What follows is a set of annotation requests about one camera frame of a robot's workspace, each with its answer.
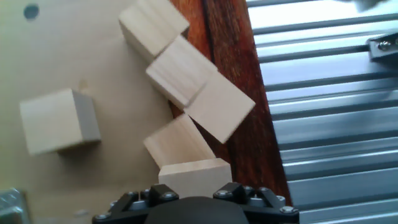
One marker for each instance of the metal camera stand bracket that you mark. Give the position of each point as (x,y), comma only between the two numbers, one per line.
(384,46)

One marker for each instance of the reddish brown wooden board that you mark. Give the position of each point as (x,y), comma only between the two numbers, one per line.
(236,46)

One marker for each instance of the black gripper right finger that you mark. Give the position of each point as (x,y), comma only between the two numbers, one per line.
(267,211)

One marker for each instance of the brown cardboard sheet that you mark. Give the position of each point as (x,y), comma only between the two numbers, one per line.
(118,93)

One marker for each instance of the large wooden cube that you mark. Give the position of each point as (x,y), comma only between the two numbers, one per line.
(53,121)
(220,107)
(178,70)
(178,140)
(152,25)
(196,177)

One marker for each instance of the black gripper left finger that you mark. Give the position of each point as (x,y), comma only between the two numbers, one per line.
(130,208)

